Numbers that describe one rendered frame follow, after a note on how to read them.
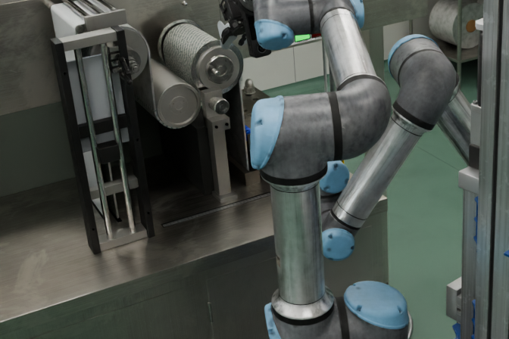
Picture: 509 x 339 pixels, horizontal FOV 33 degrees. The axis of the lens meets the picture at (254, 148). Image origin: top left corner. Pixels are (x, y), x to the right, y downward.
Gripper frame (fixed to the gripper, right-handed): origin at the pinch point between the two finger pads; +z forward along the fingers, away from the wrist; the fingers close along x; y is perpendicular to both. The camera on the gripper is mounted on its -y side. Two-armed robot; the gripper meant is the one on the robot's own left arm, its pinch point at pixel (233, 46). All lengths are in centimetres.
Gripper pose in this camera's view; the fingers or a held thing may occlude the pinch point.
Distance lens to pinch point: 206.9
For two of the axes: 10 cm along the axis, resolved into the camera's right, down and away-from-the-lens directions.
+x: -9.0, 2.5, -3.7
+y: -3.4, -9.1, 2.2
